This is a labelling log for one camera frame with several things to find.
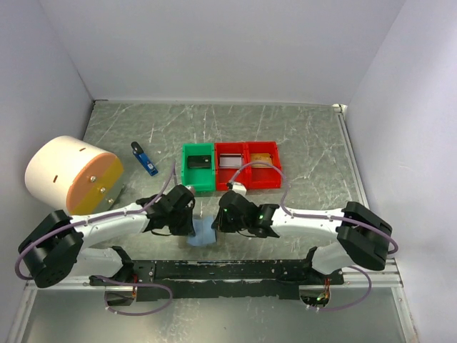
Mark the green plastic bin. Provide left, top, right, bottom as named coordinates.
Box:
left=181, top=143, right=216, bottom=192

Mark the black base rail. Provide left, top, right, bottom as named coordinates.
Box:
left=89, top=259, right=346, bottom=303

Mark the red plastic bin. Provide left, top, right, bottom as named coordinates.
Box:
left=214, top=142, right=248, bottom=191
left=247, top=141, right=282, bottom=189

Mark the gold card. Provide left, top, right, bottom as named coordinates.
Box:
left=250, top=153, right=273, bottom=169

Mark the dark card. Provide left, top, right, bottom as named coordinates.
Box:
left=187, top=155, right=212, bottom=169

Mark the blue stapler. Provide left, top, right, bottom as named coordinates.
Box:
left=131, top=141, right=158, bottom=177

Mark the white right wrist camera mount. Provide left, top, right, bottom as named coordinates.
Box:
left=230, top=182, right=247, bottom=196

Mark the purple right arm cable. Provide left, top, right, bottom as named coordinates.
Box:
left=226, top=162, right=399, bottom=312

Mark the white drum with orange lid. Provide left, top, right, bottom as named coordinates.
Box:
left=24, top=136, right=124, bottom=215

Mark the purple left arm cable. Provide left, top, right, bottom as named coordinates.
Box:
left=13, top=160, right=179, bottom=317

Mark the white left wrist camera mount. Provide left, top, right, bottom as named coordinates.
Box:
left=186, top=185, right=196, bottom=195

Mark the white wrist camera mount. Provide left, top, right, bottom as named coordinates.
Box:
left=186, top=185, right=196, bottom=195
left=230, top=182, right=247, bottom=196

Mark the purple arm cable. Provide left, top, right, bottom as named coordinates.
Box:
left=226, top=162, right=399, bottom=312
left=13, top=160, right=179, bottom=317

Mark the grey card holder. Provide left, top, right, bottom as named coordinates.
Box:
left=186, top=216, right=217, bottom=247

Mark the red right plastic bin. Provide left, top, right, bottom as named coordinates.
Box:
left=247, top=141, right=282, bottom=189

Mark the red middle plastic bin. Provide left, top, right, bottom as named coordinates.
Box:
left=214, top=142, right=248, bottom=191

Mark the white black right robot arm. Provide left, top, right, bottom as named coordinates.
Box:
left=211, top=190, right=393, bottom=284

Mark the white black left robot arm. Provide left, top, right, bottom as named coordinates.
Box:
left=15, top=184, right=195, bottom=288

